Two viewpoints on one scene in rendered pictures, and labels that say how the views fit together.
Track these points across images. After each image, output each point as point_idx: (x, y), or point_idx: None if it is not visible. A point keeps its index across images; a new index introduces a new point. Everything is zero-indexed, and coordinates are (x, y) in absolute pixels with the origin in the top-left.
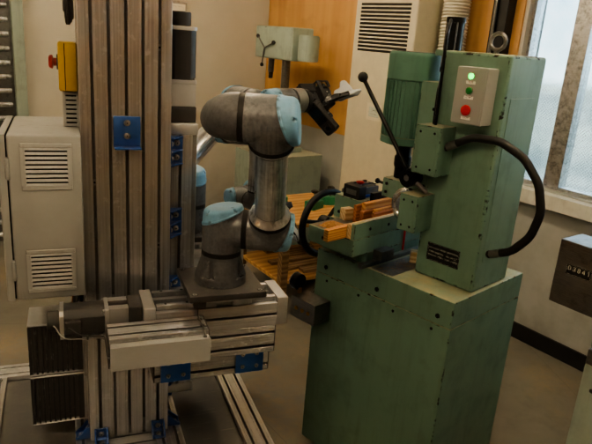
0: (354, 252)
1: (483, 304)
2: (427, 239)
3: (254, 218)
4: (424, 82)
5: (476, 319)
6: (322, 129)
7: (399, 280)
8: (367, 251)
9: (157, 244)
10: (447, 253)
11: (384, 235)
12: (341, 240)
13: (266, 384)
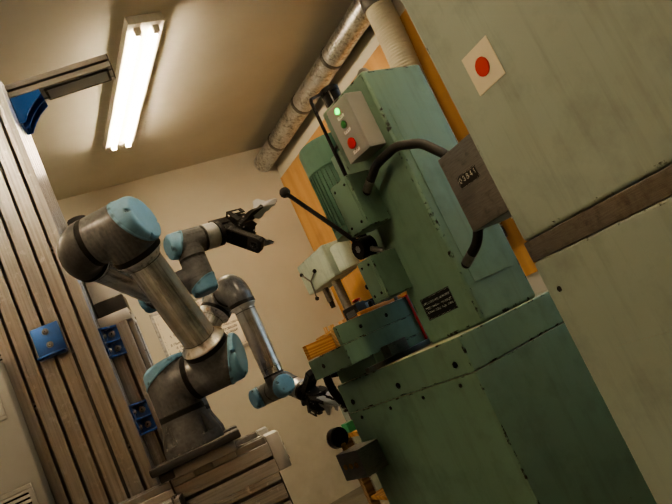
0: (352, 357)
1: (514, 331)
2: (418, 298)
3: (184, 352)
4: (332, 158)
5: (515, 351)
6: (251, 250)
7: (407, 357)
8: (373, 352)
9: (127, 447)
10: (440, 297)
11: (388, 329)
12: (336, 354)
13: None
